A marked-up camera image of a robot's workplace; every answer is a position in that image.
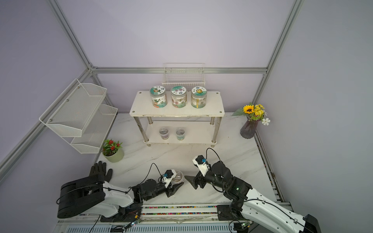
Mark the seed jar sunflower lid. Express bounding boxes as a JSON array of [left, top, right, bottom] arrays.
[[191, 86, 207, 108]]

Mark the small red flower pot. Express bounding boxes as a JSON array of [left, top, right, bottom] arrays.
[[102, 139, 124, 163]]

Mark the sunflower bouquet in dark vase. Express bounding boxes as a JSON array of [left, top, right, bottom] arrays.
[[232, 103, 271, 139]]

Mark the white wire basket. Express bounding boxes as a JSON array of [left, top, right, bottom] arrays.
[[162, 63, 206, 91]]

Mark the white mesh wall rack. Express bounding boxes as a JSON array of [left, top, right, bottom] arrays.
[[39, 79, 118, 154]]

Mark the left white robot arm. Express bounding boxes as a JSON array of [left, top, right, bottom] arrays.
[[56, 175, 184, 219]]

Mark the seed jar green plant lid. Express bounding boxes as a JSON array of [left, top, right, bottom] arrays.
[[150, 85, 167, 108]]

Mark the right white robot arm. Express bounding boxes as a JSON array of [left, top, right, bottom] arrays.
[[185, 155, 321, 233]]

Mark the white two-tier shelf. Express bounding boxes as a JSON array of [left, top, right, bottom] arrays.
[[130, 91, 225, 146]]

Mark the small clear jar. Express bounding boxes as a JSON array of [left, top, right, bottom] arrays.
[[159, 127, 169, 140], [172, 171, 184, 184], [176, 128, 185, 141]]

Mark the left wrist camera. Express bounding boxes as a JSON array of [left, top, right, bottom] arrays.
[[162, 170, 177, 188]]

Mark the black rubber glove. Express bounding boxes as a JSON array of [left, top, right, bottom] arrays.
[[89, 161, 113, 183]]

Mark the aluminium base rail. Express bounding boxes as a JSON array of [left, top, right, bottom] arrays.
[[53, 203, 260, 233]]

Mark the seed jar purple flower lid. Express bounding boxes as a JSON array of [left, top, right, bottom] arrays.
[[171, 86, 187, 108]]

